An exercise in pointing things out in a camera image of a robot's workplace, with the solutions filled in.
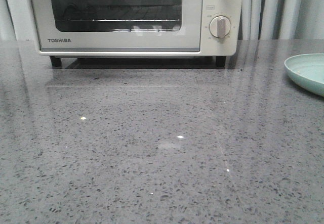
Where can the glass oven door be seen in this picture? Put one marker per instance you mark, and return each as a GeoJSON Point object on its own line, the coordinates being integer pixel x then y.
{"type": "Point", "coordinates": [187, 39]}

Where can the lower oven control knob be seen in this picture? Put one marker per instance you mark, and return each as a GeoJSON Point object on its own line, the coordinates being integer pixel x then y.
{"type": "Point", "coordinates": [220, 26]}

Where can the white Toshiba toaster oven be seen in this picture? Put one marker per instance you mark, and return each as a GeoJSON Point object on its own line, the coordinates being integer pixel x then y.
{"type": "Point", "coordinates": [212, 48]}

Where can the grey-white curtain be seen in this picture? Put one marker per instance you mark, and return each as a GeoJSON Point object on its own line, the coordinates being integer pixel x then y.
{"type": "Point", "coordinates": [281, 19]}

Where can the light green round plate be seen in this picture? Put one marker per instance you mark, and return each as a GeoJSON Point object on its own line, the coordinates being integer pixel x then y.
{"type": "Point", "coordinates": [306, 70]}

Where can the wire oven rack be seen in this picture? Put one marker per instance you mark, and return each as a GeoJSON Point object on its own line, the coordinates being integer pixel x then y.
{"type": "Point", "coordinates": [119, 18]}

